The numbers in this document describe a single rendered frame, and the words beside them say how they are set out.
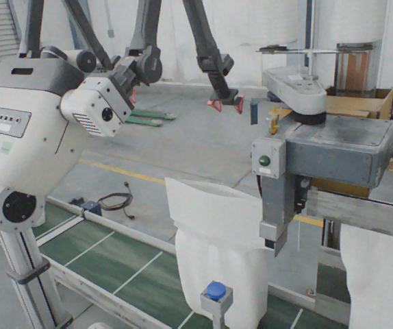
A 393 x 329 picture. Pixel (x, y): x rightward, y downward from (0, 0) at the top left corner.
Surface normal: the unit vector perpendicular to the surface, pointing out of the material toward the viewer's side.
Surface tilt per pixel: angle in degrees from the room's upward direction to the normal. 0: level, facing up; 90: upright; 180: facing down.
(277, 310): 0
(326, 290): 90
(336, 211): 90
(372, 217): 90
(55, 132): 90
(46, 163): 115
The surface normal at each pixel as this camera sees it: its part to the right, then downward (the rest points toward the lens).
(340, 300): -0.58, 0.39
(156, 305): -0.09, -0.91
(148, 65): 0.81, 0.18
